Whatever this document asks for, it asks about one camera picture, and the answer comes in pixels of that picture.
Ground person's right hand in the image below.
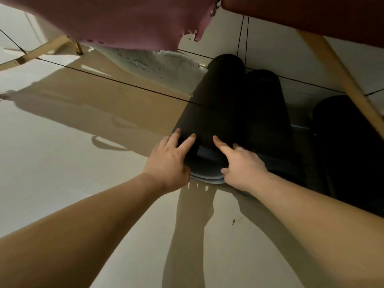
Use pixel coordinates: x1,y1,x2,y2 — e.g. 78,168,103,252
212,135,269,194

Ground person's left hand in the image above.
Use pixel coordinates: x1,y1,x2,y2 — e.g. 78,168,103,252
141,128,197,195

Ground grey yoga mat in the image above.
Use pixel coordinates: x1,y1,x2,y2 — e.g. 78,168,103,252
312,95,384,218
240,70,304,198
171,54,250,185

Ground person's left forearm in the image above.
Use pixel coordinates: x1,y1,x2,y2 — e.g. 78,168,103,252
0,174,168,288

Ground person's right forearm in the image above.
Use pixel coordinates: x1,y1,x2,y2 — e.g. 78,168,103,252
252,172,384,288

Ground wooden massage table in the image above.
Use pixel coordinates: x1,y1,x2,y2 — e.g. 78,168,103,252
0,0,384,138

